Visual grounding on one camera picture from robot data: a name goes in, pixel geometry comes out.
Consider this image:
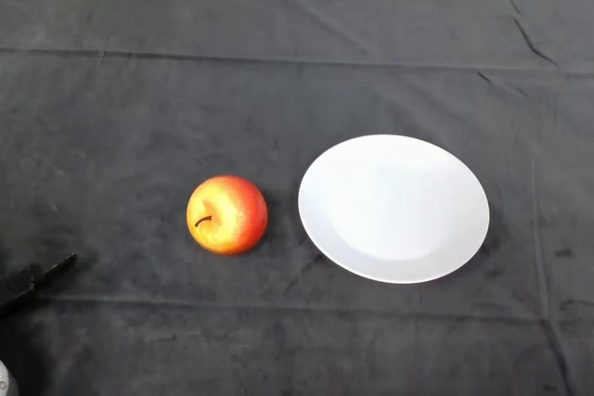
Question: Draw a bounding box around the red yellow apple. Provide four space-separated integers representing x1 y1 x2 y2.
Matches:
186 174 269 257

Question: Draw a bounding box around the white round plate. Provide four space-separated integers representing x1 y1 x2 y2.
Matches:
297 134 491 285

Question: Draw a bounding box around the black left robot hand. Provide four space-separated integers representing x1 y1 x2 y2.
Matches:
0 252 78 317

